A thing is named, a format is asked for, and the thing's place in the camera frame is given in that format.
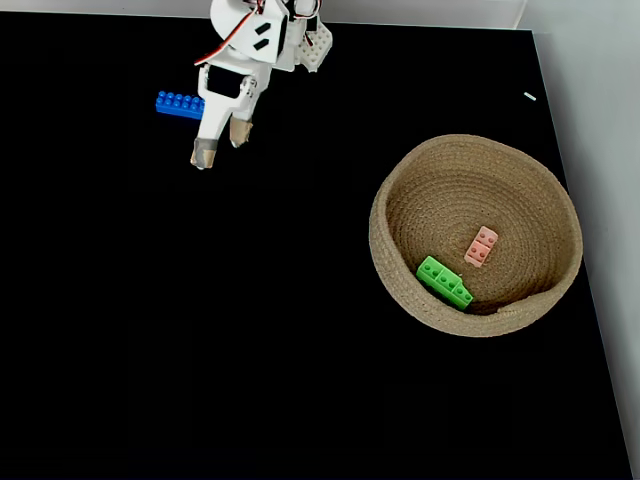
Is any green lego block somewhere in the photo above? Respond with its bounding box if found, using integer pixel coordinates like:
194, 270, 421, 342
415, 255, 475, 312

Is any pink lego block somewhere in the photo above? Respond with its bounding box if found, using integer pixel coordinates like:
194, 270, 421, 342
463, 225, 500, 268

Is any blue lego block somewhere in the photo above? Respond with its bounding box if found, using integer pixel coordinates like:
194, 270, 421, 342
155, 90, 207, 122

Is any red white servo cable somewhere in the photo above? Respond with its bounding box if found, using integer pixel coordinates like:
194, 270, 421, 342
193, 0, 264, 67

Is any woven rope basket tray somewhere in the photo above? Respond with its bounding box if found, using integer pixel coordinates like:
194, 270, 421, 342
368, 133, 585, 339

